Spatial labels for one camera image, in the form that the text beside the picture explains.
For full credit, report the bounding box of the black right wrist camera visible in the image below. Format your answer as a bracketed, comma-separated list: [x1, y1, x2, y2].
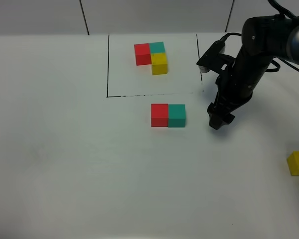
[196, 40, 235, 75]

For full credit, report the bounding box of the yellow template block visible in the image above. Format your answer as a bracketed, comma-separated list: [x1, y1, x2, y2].
[150, 53, 168, 75]

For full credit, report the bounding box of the red template block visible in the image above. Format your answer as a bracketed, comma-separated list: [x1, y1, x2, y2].
[134, 43, 151, 66]

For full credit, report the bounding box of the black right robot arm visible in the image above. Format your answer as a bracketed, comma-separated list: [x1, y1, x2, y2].
[197, 15, 299, 129]

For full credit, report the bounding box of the teal template block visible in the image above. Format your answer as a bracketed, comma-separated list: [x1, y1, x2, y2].
[149, 42, 165, 54]

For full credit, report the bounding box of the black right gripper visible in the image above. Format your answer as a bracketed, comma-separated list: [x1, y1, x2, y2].
[207, 53, 271, 130]

